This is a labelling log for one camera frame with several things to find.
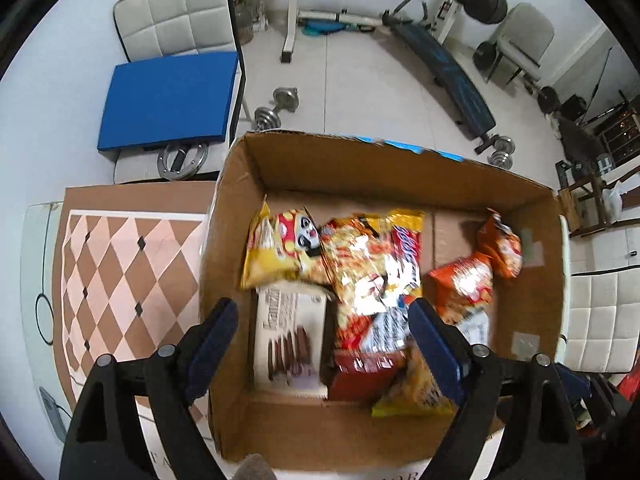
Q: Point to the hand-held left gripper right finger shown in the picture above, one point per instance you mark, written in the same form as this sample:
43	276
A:
435	350

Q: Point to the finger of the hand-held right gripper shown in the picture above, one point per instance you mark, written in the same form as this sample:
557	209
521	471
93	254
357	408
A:
575	382

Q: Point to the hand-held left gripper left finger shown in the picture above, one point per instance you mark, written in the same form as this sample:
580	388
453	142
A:
212	345

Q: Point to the pale yellow chip packet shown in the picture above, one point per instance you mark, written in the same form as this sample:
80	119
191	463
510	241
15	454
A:
415	392

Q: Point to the orange snack packet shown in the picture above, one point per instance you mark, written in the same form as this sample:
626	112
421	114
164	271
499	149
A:
500	245
462	285

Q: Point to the white chocolate cookie box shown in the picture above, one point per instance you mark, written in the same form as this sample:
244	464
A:
290	340

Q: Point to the dark red snack packet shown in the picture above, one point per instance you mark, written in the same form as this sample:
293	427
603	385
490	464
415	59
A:
360	377

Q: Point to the yellow snack packet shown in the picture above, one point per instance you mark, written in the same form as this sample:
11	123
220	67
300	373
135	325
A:
262	260

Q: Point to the large red yellow noodle packet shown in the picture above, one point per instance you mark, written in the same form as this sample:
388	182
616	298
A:
370	270

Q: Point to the panda print snack packet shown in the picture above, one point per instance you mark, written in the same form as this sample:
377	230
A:
302	232

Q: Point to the cardboard box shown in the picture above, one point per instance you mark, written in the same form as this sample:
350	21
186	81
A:
450	195

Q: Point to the white padded chair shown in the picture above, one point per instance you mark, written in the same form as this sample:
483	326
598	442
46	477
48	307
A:
175	10
605	320

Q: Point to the checkered brown tablecloth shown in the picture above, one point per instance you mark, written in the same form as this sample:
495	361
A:
115	270

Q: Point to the person's dark fleece clothing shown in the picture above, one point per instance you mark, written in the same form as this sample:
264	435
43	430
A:
255	467

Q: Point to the grey blue smartphone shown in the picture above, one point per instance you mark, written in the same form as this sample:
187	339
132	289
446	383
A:
48	404

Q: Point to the small wooden stool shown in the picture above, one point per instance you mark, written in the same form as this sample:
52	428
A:
582	200

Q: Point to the white plastic bag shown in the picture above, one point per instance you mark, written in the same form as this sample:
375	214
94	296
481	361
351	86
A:
616	195

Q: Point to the chrome dumbbell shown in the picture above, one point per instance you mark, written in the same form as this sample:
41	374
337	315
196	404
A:
500	151
277	107

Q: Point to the dark equipment pile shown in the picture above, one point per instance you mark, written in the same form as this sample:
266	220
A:
577	140

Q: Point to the black dumbbell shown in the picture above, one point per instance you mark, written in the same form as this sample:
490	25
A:
547	100

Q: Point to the black speaker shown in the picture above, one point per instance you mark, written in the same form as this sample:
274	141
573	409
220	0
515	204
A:
574	107

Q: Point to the black blue weight bench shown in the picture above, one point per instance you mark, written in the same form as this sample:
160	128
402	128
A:
445	70

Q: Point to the black weight plate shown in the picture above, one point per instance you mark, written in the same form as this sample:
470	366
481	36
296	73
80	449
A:
484	56

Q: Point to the grey fabric chair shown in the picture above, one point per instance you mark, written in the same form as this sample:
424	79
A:
525	37

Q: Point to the teal exercise disc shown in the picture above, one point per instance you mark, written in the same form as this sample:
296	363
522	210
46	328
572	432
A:
317	28

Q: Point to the white barbell rack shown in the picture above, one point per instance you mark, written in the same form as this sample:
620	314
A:
291	15

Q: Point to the white exercise machine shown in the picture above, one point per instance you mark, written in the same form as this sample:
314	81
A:
345	18

